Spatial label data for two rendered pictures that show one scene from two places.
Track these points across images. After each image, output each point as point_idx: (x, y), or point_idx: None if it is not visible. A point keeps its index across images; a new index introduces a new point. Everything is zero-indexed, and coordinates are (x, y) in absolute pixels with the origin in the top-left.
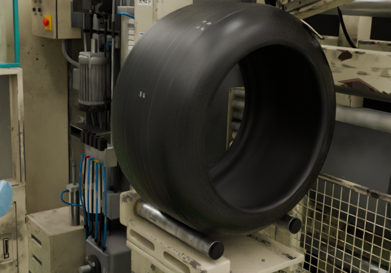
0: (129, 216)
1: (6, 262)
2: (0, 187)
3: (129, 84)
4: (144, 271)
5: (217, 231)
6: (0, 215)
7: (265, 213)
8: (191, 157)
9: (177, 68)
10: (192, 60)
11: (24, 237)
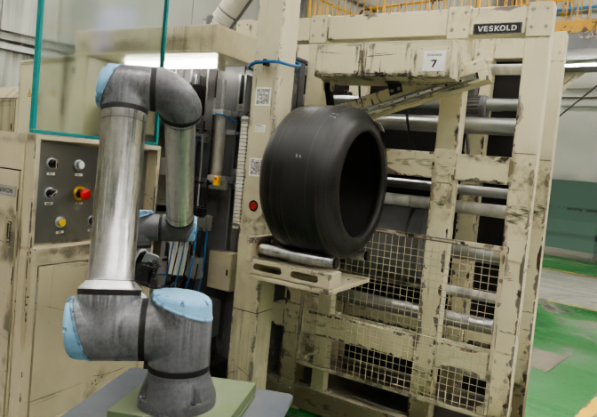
0: (253, 253)
1: None
2: (196, 219)
3: (283, 150)
4: (248, 304)
5: (334, 251)
6: (194, 239)
7: (358, 241)
8: (333, 195)
9: (325, 139)
10: (333, 134)
11: None
